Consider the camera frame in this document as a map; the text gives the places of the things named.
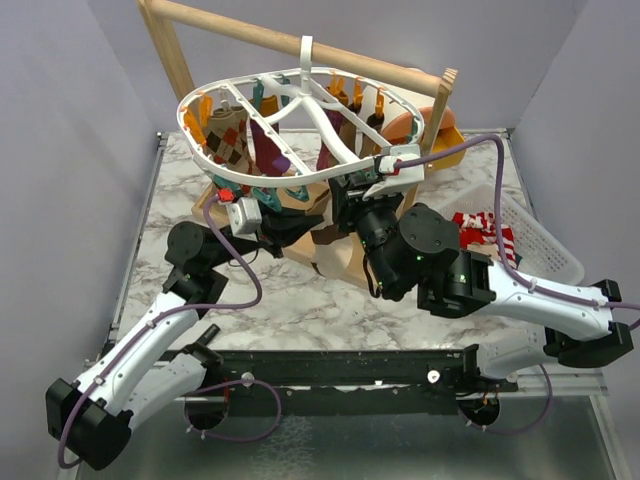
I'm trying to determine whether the white oval clip hanger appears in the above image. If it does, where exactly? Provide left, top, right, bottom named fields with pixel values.
left=176, top=36, right=426, bottom=188

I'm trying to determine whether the white plastic basket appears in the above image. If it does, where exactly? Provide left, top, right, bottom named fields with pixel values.
left=436, top=183, right=585, bottom=285

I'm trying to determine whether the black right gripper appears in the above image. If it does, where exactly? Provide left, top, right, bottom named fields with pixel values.
left=328, top=174, right=403, bottom=298

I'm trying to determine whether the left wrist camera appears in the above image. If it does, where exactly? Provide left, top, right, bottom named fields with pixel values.
left=217, top=188, right=262, bottom=237

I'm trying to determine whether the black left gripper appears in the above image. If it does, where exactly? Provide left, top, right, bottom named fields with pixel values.
left=207, top=198, right=325, bottom=269

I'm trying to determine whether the argyle patterned sock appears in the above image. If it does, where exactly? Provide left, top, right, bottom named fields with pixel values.
left=204, top=106, right=260, bottom=175

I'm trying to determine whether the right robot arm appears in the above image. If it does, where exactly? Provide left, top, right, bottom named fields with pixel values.
left=329, top=177, right=633, bottom=391

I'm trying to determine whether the toy drawer cabinet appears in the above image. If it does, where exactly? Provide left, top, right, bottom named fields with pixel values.
left=381, top=84, right=465, bottom=172

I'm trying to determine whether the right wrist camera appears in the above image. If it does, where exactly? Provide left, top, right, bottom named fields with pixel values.
left=363, top=143, right=425, bottom=200

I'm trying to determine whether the teal clothespin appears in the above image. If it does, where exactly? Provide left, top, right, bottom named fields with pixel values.
left=251, top=187, right=282, bottom=212
left=285, top=185, right=310, bottom=202

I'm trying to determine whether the orange clothespin holding socks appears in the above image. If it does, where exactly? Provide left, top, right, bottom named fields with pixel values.
left=352, top=77, right=363, bottom=109

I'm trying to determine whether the red white striped sock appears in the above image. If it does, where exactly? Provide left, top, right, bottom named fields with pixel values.
left=452, top=211, right=519, bottom=268

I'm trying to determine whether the maroon striped sock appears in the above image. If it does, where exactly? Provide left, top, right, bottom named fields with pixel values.
left=314, top=87, right=348, bottom=171
left=249, top=95, right=290, bottom=177

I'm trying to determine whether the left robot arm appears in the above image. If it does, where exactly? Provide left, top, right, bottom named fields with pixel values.
left=45, top=208, right=323, bottom=471

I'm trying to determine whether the wooden hanger rack stand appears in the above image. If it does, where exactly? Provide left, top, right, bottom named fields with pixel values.
left=138, top=1, right=462, bottom=286

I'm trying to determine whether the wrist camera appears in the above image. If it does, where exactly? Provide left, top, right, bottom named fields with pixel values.
left=217, top=188, right=262, bottom=237
left=363, top=143, right=425, bottom=200

